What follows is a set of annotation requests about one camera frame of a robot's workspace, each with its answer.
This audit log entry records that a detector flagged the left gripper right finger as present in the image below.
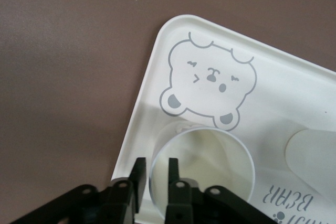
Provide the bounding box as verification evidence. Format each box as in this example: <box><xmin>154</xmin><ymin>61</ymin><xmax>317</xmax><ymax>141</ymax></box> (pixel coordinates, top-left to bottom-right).
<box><xmin>165</xmin><ymin>157</ymin><xmax>279</xmax><ymax>224</ymax></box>

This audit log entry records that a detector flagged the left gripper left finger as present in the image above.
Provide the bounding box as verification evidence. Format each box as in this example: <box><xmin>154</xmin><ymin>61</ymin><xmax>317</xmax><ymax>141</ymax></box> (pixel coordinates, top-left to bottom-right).
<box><xmin>0</xmin><ymin>157</ymin><xmax>146</xmax><ymax>224</ymax></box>

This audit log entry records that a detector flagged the white IKEA cup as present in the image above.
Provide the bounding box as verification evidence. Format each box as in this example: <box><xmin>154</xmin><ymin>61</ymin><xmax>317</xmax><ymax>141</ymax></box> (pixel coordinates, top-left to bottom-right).
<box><xmin>148</xmin><ymin>120</ymin><xmax>256</xmax><ymax>224</ymax></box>

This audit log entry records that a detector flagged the brown table mat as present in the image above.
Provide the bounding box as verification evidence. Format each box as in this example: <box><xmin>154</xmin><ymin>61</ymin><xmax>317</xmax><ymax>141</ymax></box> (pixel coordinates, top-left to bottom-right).
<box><xmin>0</xmin><ymin>0</ymin><xmax>336</xmax><ymax>224</ymax></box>

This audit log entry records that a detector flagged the cream tray with bear print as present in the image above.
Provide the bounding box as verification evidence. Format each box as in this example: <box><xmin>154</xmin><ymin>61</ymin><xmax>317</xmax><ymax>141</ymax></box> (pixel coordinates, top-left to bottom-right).
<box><xmin>111</xmin><ymin>14</ymin><xmax>336</xmax><ymax>224</ymax></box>

